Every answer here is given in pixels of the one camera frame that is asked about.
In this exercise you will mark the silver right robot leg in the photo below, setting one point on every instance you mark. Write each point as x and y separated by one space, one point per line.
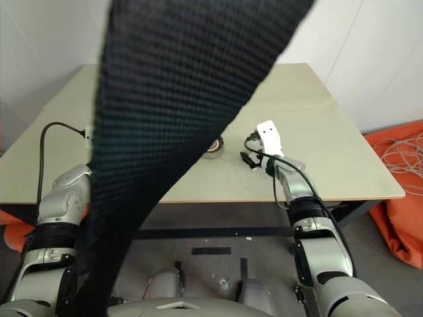
257 297

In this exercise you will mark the black metal table frame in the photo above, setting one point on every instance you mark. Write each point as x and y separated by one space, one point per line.
215 232

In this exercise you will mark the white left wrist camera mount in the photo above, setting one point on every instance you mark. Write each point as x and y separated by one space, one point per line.
88 135

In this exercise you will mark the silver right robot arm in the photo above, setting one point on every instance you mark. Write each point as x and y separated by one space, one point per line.
297 185

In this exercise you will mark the silver robot torso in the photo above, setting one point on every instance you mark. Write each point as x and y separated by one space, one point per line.
148 308

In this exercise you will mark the silver left robot leg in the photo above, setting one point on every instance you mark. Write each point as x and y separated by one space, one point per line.
165 284

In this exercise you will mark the long black floor tape strip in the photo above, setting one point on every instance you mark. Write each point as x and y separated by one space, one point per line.
211 251

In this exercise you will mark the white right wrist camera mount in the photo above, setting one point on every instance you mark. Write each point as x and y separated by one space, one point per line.
271 138

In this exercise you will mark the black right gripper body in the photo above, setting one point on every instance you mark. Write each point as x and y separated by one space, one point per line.
257 156

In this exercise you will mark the short black floor tape strip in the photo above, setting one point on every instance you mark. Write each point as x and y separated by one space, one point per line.
178 274
244 270

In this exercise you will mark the silver robot leg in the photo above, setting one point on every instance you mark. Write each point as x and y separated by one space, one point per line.
257 297
165 284

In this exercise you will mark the roll of tape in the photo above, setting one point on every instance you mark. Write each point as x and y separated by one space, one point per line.
216 150

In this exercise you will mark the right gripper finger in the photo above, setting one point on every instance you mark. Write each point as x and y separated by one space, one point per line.
251 150
248 158

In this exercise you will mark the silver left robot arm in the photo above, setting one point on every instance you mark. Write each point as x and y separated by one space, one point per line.
62 198

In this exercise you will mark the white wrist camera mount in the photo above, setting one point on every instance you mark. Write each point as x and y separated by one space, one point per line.
271 138
88 135

